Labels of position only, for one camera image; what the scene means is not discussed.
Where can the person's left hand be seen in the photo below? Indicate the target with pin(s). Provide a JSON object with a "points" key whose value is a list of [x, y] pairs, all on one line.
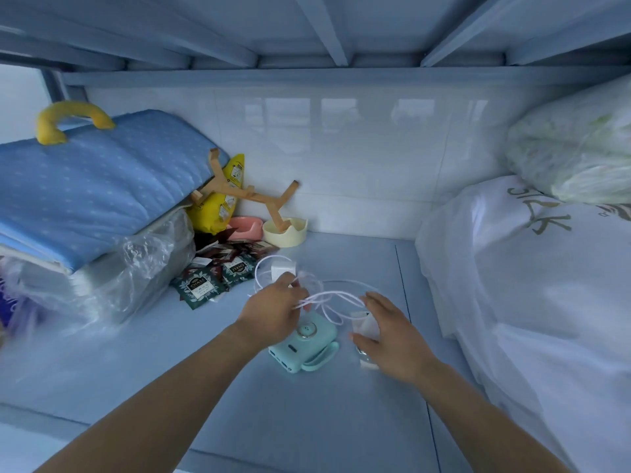
{"points": [[266, 312]]}

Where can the person's right hand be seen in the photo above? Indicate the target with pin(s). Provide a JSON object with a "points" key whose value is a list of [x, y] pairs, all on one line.
{"points": [[394, 342]]}

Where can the person's left fingers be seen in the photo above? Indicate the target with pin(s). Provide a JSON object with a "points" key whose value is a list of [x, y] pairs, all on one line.
{"points": [[298, 293]]}

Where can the person's right thumb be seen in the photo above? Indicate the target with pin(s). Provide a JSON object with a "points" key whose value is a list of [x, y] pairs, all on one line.
{"points": [[364, 345]]}

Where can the small clear plastic packet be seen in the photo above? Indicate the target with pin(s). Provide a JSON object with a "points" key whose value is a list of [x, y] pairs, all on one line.
{"points": [[364, 324]]}

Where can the person's left forearm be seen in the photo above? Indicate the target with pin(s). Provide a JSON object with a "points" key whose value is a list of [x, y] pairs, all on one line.
{"points": [[157, 403]]}

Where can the person's right forearm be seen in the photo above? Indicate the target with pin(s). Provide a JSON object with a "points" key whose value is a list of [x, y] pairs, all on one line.
{"points": [[488, 423]]}

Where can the white charger plug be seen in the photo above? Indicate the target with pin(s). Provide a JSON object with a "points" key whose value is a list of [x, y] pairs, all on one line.
{"points": [[284, 269]]}

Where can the teal power bank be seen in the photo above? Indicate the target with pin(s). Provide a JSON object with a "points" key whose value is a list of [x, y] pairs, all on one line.
{"points": [[308, 347]]}

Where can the cream crown-shaped bowl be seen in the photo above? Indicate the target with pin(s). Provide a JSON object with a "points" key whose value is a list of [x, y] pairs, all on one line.
{"points": [[286, 233]]}

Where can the dark green tea packet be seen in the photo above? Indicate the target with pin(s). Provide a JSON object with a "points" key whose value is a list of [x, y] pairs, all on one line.
{"points": [[237, 268], [198, 286]]}

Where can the pink plastic dish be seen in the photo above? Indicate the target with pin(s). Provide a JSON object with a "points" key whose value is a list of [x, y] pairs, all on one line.
{"points": [[244, 228]]}

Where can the dark red tea packet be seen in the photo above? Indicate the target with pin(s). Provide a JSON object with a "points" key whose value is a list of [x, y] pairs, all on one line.
{"points": [[223, 250]]}

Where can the wooden branch-shaped stand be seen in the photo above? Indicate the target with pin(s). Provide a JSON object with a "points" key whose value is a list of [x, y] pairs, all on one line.
{"points": [[249, 194]]}

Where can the yellow snack bag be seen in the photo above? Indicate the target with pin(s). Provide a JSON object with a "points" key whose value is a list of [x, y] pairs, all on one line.
{"points": [[219, 201]]}

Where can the large white bedding bag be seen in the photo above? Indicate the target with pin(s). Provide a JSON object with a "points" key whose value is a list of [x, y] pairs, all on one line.
{"points": [[537, 310]]}

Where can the clear plastic bedding bag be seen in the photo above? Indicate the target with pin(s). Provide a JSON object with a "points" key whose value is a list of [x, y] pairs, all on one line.
{"points": [[106, 280]]}

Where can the blue dotted folded quilt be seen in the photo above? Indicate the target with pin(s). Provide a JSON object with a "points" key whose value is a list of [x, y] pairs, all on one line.
{"points": [[93, 192]]}

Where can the pillow in clear plastic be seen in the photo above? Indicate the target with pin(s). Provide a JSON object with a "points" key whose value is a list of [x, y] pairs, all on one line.
{"points": [[574, 142]]}

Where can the blue metal bed frame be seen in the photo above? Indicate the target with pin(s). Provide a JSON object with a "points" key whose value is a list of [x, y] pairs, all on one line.
{"points": [[315, 34]]}

